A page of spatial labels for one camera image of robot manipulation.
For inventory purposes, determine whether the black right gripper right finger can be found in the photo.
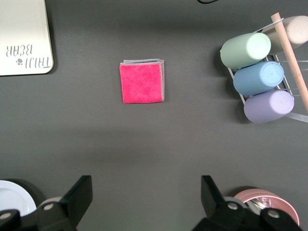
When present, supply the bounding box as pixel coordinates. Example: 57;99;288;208
192;175;248;231

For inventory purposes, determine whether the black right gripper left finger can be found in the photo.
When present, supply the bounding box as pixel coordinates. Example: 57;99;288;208
36;175;93;231

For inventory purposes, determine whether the white round plate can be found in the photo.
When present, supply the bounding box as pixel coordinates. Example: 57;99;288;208
0;180;37;215

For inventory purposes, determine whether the metal scoop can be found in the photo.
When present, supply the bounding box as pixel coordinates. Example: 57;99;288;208
245;196;280;214

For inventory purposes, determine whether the pink ribbed bowl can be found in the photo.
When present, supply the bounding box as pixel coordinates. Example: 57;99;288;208
233;188;301;227

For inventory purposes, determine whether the purple cup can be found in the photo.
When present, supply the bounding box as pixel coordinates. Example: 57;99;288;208
243;90;295;124

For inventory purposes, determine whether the pink folded cloth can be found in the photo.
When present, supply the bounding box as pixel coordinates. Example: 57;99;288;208
119;58;166;104

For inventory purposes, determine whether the blue cup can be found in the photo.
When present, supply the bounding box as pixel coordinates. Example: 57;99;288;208
232;61;285;96

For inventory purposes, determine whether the green cup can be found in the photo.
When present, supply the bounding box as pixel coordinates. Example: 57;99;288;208
219;32;272;69

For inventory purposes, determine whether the white rack with wooden rod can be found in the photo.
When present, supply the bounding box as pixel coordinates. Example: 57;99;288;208
227;12;308;123

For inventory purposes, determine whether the cream tray with bear print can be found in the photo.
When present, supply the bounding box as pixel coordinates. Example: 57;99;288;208
0;0;54;77

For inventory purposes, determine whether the beige cup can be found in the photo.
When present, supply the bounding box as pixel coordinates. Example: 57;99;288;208
261;15;308;56

